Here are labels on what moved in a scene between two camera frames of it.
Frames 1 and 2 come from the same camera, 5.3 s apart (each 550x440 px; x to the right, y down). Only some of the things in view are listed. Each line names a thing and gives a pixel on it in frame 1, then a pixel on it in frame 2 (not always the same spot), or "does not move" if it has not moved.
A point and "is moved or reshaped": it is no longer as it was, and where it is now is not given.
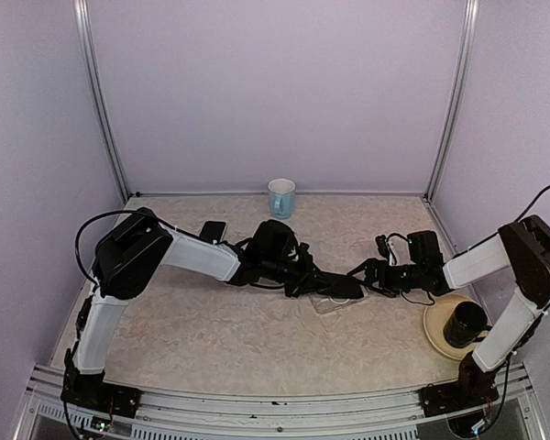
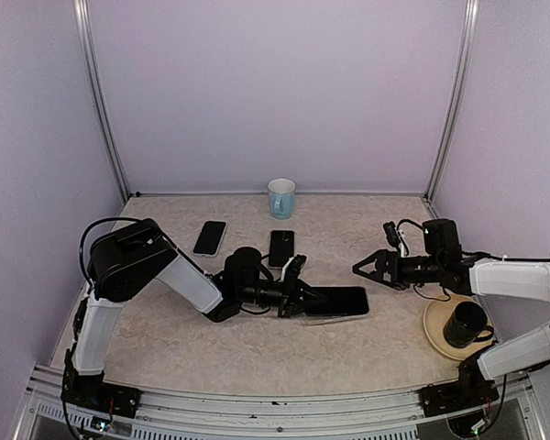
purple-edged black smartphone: x=213 y=231 does not move
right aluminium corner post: x=451 y=115 does not move
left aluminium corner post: x=82 y=38 does not move
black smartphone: x=346 y=289 is moved or reshaped
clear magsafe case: x=324 y=303 -> x=314 y=320
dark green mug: x=466 y=324 does not move
